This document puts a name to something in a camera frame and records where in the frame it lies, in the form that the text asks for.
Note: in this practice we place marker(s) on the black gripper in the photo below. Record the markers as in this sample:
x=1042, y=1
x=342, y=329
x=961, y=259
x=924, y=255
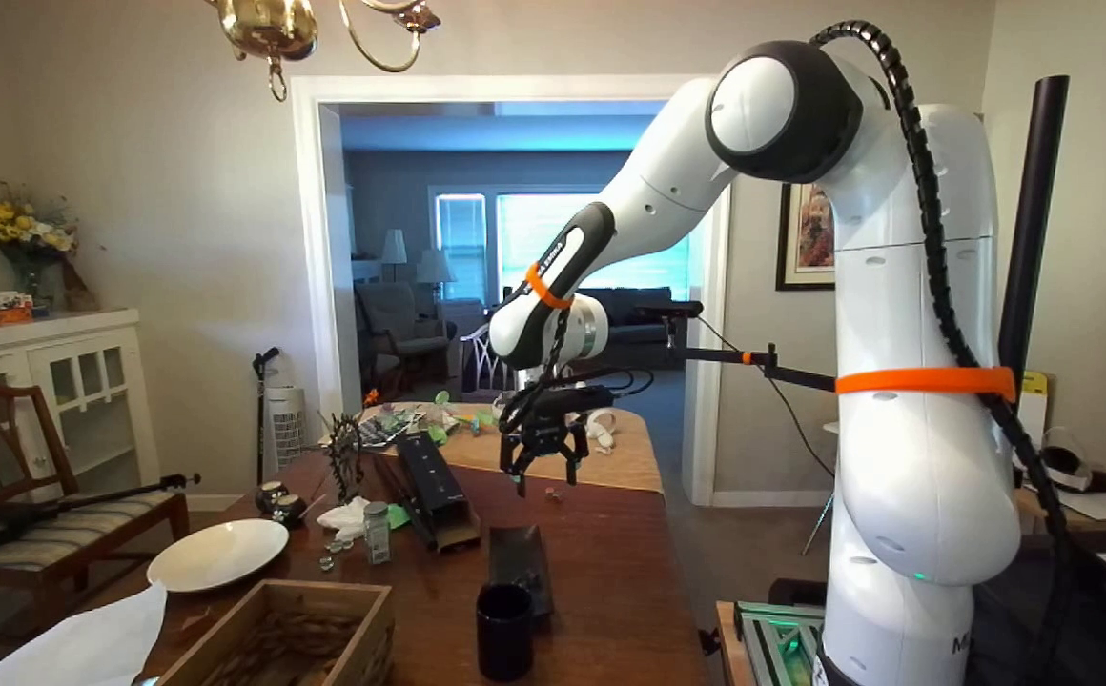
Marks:
x=548, y=423

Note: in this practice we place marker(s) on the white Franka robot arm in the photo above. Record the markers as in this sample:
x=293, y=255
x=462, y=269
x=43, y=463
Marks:
x=920, y=508

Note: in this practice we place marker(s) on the small white figurine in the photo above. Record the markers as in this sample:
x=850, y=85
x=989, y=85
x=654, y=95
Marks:
x=600, y=430

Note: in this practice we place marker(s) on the long black case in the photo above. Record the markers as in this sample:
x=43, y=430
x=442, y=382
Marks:
x=433, y=487

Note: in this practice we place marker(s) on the white openwork chair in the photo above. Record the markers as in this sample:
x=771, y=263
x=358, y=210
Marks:
x=465, y=364

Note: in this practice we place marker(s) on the colourful packet pile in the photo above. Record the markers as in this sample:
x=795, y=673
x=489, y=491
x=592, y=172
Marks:
x=414, y=416

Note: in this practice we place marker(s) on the green paper packet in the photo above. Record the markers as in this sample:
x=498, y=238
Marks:
x=398, y=514

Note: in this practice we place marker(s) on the black mug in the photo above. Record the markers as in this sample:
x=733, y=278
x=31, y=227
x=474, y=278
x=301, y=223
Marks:
x=503, y=632

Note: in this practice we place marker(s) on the small clear bottle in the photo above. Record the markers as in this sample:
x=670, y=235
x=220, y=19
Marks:
x=380, y=539

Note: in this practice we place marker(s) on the dark metal plant figure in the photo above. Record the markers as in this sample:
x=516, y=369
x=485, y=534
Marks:
x=345, y=444

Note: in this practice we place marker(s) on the crumpled white tissue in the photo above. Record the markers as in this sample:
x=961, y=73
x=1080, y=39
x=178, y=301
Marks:
x=349, y=514

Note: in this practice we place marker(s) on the grey armchair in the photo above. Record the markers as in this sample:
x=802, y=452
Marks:
x=392, y=326

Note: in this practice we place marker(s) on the wooden crate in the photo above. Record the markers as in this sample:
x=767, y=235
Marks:
x=367, y=641

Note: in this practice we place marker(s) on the white ribbed bin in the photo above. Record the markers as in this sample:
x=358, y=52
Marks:
x=287, y=430

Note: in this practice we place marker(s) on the white table lamp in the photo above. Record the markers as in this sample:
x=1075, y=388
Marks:
x=392, y=247

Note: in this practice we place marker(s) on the small black device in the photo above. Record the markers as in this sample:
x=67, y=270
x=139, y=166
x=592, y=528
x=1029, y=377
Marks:
x=281, y=503

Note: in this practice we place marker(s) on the thin black floor stand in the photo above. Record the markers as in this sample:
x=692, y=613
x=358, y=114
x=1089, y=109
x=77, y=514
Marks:
x=262, y=405

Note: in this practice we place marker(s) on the green framed panel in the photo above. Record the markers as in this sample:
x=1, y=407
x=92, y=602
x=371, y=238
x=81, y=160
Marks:
x=776, y=641

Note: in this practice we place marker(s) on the white plate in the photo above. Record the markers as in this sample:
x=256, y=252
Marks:
x=216, y=552

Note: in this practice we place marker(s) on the black framed picture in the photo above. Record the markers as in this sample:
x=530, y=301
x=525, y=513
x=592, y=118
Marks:
x=807, y=235

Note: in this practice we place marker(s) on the dark wooden chair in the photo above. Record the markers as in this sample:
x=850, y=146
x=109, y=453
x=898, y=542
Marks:
x=136, y=514

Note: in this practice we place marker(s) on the white napkin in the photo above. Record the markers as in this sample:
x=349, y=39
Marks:
x=81, y=650

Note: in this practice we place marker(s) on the yellow white box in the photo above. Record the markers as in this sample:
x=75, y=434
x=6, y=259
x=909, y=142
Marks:
x=1036, y=382

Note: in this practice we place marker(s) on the brass chandelier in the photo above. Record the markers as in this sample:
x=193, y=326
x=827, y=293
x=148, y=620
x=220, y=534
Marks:
x=268, y=25

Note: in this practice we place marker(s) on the black telephone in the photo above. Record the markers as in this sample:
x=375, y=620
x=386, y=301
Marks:
x=1075, y=470

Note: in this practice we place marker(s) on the white cabinet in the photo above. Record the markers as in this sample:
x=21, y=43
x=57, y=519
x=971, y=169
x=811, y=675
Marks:
x=21, y=341

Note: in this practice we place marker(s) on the black vertical pole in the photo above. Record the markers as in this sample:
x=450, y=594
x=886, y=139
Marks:
x=1042, y=193

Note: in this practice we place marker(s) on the yellow flowers in vase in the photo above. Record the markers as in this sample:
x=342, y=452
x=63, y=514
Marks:
x=21, y=227

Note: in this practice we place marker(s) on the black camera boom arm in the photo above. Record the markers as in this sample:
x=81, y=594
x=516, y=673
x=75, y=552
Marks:
x=795, y=369

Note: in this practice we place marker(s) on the white door frame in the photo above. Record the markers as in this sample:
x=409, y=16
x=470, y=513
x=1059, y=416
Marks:
x=310, y=252

